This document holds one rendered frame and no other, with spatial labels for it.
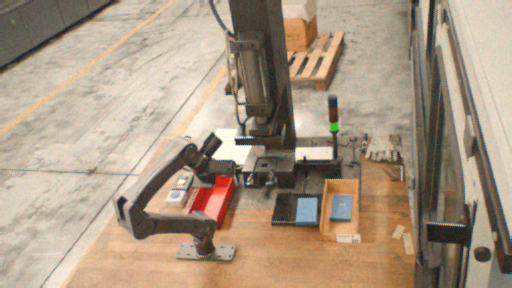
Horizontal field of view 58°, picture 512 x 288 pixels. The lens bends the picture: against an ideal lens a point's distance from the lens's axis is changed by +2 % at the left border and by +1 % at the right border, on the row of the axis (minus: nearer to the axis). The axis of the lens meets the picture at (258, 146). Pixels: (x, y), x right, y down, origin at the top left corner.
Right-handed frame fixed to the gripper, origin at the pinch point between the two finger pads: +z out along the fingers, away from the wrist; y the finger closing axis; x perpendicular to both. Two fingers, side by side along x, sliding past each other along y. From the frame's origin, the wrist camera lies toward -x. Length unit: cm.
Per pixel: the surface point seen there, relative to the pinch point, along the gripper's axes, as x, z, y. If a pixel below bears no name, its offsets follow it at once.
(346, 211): -44.1, 20.2, -3.1
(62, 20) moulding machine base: 391, 340, 405
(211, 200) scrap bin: 7.8, 23.9, 2.1
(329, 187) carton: -37.9, 23.4, 7.3
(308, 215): -31.0, 16.9, -5.8
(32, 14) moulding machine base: 396, 289, 371
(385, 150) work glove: -59, 37, 29
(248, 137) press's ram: -9.1, 7.5, 21.0
